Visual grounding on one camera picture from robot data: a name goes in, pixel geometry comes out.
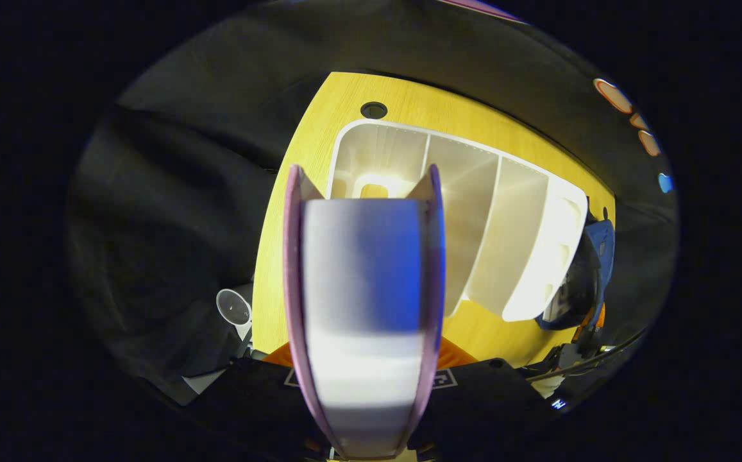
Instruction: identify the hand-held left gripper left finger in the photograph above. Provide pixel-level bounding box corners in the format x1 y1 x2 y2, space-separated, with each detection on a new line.
207 342 332 454

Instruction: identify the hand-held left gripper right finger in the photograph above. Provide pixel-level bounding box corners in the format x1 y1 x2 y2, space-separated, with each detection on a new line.
409 337 551 454

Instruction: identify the blue schoolbag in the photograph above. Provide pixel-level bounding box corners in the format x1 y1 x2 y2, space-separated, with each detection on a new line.
533 217 616 332

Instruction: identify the pink book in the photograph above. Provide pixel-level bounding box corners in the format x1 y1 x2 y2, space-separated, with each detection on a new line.
283 164 446 460

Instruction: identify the white plastic bookshelf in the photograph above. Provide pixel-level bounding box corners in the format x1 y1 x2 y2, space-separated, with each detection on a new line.
327 119 589 323

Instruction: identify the white paper sheet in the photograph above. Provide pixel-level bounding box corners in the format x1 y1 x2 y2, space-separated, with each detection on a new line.
181 369 228 396

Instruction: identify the white round plastic object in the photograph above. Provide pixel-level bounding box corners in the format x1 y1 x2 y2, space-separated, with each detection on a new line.
215 289 254 341

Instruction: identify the black backdrop cloth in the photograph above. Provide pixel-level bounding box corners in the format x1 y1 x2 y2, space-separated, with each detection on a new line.
66 0 679 411

